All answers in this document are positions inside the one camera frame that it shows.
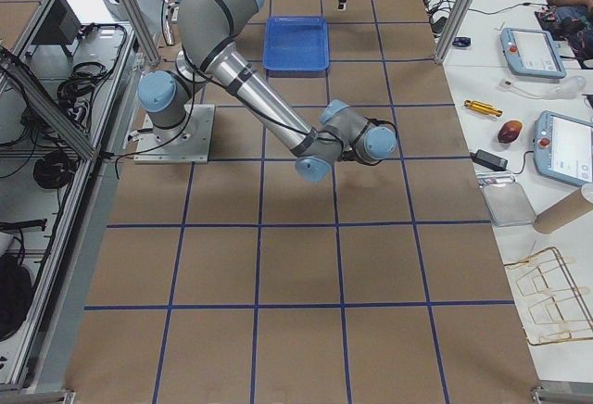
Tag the blue plastic tray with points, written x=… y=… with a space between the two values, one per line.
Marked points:
x=296 y=44

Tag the brass cylinder tool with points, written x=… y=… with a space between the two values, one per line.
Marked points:
x=482 y=108

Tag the teach pendant far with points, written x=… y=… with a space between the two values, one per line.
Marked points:
x=531 y=53

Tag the teach pendant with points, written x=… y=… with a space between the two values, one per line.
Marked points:
x=531 y=53
x=563 y=148

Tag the black power adapter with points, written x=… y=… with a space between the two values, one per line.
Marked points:
x=488 y=160

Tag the red apple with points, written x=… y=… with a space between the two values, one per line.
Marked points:
x=509 y=131

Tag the metal tin box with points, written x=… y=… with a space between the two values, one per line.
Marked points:
x=505 y=198

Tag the teach pendant near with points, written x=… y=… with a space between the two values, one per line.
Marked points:
x=563 y=148

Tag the cardboard tube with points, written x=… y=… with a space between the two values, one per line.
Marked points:
x=568 y=209

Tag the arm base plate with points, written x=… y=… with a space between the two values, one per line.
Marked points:
x=189 y=142

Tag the gold wire rack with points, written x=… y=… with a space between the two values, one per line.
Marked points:
x=551 y=304

